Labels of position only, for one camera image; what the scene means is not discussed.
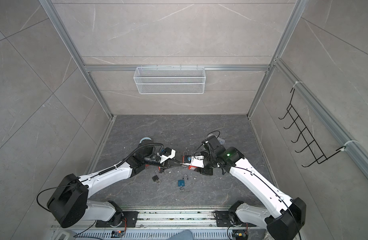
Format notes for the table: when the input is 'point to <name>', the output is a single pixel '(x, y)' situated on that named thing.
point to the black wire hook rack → (319, 156)
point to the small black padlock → (155, 178)
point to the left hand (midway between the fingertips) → (181, 160)
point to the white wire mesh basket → (170, 80)
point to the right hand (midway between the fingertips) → (197, 161)
